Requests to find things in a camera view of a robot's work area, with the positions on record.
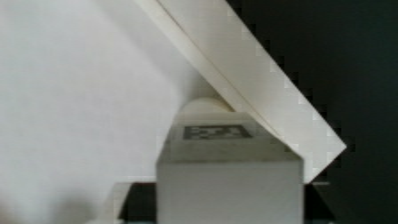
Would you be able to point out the white table leg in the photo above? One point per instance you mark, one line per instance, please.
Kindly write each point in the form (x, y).
(227, 170)

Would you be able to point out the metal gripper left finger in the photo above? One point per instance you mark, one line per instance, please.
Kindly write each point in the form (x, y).
(130, 204)

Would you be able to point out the white square tabletop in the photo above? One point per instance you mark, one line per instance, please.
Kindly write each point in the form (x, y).
(108, 61)

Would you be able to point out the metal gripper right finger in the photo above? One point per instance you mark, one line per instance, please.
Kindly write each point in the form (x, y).
(325, 210)

